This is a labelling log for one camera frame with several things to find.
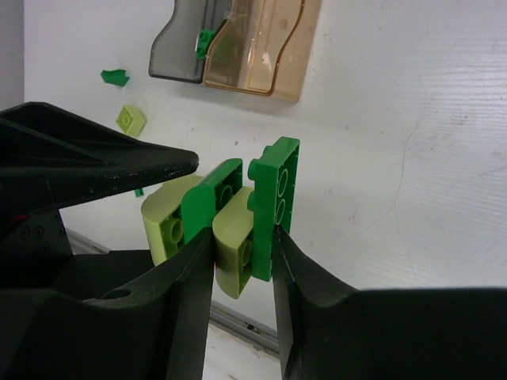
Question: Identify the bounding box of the orange transparent container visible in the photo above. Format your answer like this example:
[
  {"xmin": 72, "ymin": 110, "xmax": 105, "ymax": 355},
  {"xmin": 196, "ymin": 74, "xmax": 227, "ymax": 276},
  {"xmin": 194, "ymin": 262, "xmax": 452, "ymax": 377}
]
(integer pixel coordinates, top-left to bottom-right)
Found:
[{"xmin": 204, "ymin": 0, "xmax": 322, "ymax": 103}]

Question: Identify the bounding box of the tiny dark green lego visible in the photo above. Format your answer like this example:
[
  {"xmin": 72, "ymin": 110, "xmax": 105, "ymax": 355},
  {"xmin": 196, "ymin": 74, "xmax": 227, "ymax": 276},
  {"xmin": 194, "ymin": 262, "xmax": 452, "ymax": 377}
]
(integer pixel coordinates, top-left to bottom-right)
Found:
[{"xmin": 100, "ymin": 69, "xmax": 130, "ymax": 87}]

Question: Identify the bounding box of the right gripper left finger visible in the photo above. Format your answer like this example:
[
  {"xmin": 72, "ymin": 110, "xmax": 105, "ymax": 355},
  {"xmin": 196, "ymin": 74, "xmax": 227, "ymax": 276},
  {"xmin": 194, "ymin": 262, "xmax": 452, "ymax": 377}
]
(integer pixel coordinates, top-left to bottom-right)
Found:
[{"xmin": 0, "ymin": 226, "xmax": 217, "ymax": 380}]

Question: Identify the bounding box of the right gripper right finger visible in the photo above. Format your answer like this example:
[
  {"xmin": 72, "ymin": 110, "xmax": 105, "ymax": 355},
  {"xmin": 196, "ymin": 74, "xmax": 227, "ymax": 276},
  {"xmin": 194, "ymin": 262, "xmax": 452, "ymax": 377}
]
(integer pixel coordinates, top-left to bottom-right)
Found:
[{"xmin": 272, "ymin": 227, "xmax": 506, "ymax": 379}]

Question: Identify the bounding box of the small dark green lego piece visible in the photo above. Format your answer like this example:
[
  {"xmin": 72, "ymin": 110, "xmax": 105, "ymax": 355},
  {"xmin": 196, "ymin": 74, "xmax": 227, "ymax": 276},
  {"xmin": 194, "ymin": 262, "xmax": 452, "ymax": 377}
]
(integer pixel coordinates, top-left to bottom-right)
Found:
[{"xmin": 196, "ymin": 29, "xmax": 215, "ymax": 59}]

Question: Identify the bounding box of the green and lime lego stack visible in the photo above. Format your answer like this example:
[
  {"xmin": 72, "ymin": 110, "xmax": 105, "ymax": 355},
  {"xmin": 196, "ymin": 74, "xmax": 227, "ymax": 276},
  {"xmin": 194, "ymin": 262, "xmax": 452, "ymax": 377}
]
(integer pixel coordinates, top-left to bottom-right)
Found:
[{"xmin": 141, "ymin": 137, "xmax": 300, "ymax": 299}]

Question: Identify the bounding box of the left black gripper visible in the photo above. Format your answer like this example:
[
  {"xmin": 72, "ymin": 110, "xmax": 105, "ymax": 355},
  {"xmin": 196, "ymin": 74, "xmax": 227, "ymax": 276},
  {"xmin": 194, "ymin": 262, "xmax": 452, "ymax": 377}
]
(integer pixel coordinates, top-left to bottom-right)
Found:
[{"xmin": 1, "ymin": 102, "xmax": 199, "ymax": 291}]

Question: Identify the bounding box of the lime lego brick left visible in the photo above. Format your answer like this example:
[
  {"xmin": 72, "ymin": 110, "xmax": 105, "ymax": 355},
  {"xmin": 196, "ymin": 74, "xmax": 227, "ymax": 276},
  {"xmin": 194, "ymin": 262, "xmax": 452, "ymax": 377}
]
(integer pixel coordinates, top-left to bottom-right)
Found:
[{"xmin": 116, "ymin": 104, "xmax": 147, "ymax": 138}]

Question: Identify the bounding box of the aluminium rail front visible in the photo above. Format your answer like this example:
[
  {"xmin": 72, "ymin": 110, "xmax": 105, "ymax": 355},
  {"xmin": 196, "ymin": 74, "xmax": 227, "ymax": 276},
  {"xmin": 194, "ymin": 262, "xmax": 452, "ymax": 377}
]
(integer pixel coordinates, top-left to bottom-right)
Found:
[{"xmin": 65, "ymin": 228, "xmax": 280, "ymax": 357}]

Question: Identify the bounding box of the grey transparent container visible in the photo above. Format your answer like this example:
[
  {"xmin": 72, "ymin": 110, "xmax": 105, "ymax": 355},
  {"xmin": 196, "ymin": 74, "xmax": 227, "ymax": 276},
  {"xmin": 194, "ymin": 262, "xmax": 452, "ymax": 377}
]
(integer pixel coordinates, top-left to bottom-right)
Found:
[{"xmin": 148, "ymin": 0, "xmax": 232, "ymax": 84}]

